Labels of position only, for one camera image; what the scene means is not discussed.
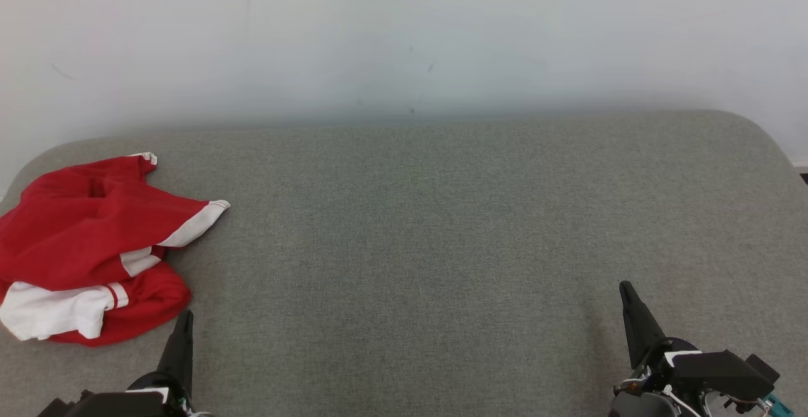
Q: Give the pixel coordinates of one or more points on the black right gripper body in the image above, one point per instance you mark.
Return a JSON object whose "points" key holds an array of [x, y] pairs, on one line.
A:
{"points": [[713, 373]]}

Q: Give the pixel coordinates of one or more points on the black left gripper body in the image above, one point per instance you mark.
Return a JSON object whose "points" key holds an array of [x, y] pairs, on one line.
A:
{"points": [[113, 405]]}

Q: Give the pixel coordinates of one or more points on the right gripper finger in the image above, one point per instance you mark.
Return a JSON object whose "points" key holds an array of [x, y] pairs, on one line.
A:
{"points": [[637, 328]]}

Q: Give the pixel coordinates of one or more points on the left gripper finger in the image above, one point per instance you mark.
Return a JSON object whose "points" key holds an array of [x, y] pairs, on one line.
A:
{"points": [[180, 354]]}

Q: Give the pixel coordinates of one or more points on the red jersey with white sleeves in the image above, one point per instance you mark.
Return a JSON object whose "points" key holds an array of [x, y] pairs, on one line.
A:
{"points": [[145, 306]]}

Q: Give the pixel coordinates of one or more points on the red shorts with white stripes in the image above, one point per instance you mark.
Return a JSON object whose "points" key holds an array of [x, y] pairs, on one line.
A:
{"points": [[82, 228]]}

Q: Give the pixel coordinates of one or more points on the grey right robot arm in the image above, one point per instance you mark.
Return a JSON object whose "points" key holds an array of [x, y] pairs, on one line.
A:
{"points": [[637, 405]]}

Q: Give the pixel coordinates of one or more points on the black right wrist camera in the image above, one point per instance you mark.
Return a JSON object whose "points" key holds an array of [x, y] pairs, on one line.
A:
{"points": [[762, 368]]}

